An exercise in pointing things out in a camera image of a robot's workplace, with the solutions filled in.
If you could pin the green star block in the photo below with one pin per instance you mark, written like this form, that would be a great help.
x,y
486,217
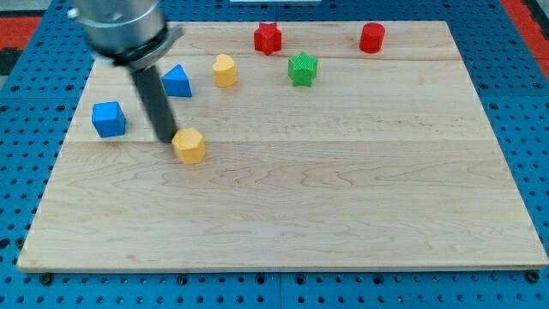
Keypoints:
x,y
302,69

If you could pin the red cylinder block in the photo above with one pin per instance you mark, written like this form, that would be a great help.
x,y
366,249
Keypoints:
x,y
371,39

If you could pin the blue cube block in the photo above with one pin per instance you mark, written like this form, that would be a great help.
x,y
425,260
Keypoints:
x,y
108,119

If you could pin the blue triangle block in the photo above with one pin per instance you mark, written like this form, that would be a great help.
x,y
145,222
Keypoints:
x,y
176,83

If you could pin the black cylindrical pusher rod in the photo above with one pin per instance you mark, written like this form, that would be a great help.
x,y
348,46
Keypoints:
x,y
151,91

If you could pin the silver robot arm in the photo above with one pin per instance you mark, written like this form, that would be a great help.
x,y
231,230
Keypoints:
x,y
133,34

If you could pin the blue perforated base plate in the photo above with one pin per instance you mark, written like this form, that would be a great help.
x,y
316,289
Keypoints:
x,y
40,98

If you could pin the yellow heart block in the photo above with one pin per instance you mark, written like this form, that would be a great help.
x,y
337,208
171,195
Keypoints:
x,y
224,68

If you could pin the red star block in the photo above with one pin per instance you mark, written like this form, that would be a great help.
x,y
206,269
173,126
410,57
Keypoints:
x,y
268,38

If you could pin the wooden board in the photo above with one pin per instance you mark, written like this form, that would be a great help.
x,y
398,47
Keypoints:
x,y
387,162

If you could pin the yellow hexagon block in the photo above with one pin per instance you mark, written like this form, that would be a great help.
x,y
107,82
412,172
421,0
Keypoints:
x,y
189,146

